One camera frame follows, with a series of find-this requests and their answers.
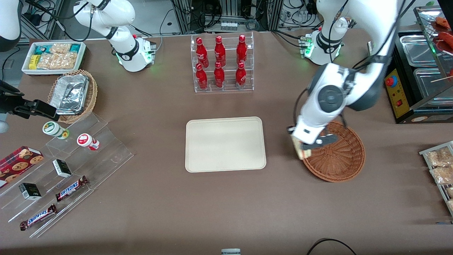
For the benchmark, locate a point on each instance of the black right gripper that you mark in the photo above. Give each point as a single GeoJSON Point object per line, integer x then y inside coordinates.
{"type": "Point", "coordinates": [10, 103]}

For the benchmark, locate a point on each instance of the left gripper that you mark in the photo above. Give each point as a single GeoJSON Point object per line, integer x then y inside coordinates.
{"type": "Point", "coordinates": [289, 127]}

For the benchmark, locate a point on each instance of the triangle sandwich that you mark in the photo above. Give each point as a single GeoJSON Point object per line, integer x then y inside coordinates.
{"type": "Point", "coordinates": [304, 154]}

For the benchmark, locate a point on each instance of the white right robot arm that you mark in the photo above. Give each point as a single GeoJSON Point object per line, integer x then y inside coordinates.
{"type": "Point", "coordinates": [131, 53]}

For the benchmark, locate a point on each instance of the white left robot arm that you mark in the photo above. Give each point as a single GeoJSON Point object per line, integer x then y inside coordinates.
{"type": "Point", "coordinates": [331, 97]}

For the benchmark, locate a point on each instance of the aluminium foil tray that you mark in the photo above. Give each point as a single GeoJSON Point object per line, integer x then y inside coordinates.
{"type": "Point", "coordinates": [70, 94]}

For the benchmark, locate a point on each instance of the brown round wicker basket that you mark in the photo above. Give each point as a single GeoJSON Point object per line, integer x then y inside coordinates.
{"type": "Point", "coordinates": [339, 163]}

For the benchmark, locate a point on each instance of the light wicker basket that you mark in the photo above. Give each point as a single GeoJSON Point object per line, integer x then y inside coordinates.
{"type": "Point", "coordinates": [91, 95]}

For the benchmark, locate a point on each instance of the beige plastic serving tray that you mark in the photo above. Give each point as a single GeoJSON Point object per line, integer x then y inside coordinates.
{"type": "Point", "coordinates": [225, 145]}

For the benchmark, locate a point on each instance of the green lid yogurt cup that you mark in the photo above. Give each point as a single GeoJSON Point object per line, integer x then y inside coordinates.
{"type": "Point", "coordinates": [53, 129]}

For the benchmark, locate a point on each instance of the white rectangular snack bin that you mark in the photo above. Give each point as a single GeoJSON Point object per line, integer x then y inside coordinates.
{"type": "Point", "coordinates": [26, 69]}

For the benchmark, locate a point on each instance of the red lid yogurt cup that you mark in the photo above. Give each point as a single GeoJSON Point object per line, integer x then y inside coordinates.
{"type": "Point", "coordinates": [86, 140]}

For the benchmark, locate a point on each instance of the yellow snack packet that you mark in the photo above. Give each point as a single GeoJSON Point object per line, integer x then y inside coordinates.
{"type": "Point", "coordinates": [34, 62]}

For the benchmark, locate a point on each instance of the large clear peanut bag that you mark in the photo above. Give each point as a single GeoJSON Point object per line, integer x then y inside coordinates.
{"type": "Point", "coordinates": [56, 61]}

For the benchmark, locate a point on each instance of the small black carton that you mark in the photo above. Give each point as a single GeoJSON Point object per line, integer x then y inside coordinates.
{"type": "Point", "coordinates": [62, 168]}
{"type": "Point", "coordinates": [30, 191]}

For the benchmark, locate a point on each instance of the red tartan cookie box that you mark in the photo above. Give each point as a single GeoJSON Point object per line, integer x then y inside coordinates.
{"type": "Point", "coordinates": [17, 164]}

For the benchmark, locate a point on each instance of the small clear peanut bag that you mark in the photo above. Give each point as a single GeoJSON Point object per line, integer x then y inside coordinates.
{"type": "Point", "coordinates": [60, 48]}

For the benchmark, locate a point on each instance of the small teal snack packet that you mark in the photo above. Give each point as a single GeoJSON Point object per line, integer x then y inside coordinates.
{"type": "Point", "coordinates": [75, 48]}

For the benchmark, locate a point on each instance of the clear acrylic step shelf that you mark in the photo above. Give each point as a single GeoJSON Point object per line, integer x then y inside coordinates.
{"type": "Point", "coordinates": [106, 152]}

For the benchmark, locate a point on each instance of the snickers chocolate bar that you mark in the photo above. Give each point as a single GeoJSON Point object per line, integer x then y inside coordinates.
{"type": "Point", "coordinates": [38, 217]}
{"type": "Point", "coordinates": [70, 188]}

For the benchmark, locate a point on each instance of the clear acrylic bottle rack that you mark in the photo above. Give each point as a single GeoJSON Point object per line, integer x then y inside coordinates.
{"type": "Point", "coordinates": [250, 71]}

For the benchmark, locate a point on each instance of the red cola bottle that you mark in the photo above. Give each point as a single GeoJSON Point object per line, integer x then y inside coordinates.
{"type": "Point", "coordinates": [201, 79]}
{"type": "Point", "coordinates": [219, 51]}
{"type": "Point", "coordinates": [219, 78]}
{"type": "Point", "coordinates": [241, 49]}
{"type": "Point", "coordinates": [240, 78]}
{"type": "Point", "coordinates": [201, 51]}

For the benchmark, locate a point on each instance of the black food warmer cabinet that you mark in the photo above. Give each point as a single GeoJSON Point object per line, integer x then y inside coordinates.
{"type": "Point", "coordinates": [398, 96]}

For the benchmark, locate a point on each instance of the red emergency stop button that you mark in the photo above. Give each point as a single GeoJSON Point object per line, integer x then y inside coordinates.
{"type": "Point", "coordinates": [391, 81]}

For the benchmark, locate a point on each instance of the grey device edge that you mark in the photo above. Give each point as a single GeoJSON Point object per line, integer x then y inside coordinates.
{"type": "Point", "coordinates": [230, 251]}

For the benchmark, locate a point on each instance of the clear bag fried snacks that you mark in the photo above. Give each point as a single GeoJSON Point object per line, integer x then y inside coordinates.
{"type": "Point", "coordinates": [442, 175]}
{"type": "Point", "coordinates": [440, 157]}
{"type": "Point", "coordinates": [450, 191]}
{"type": "Point", "coordinates": [450, 205]}

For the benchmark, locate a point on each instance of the steel warmer pan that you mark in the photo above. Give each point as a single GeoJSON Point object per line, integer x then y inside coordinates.
{"type": "Point", "coordinates": [417, 51]}
{"type": "Point", "coordinates": [430, 83]}

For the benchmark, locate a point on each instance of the white power strip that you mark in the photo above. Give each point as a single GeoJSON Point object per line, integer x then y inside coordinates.
{"type": "Point", "coordinates": [228, 26]}

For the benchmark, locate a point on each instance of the small blue object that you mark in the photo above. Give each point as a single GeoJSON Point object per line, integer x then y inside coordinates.
{"type": "Point", "coordinates": [444, 223]}

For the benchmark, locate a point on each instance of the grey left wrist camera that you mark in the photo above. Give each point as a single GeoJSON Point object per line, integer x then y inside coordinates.
{"type": "Point", "coordinates": [327, 139]}

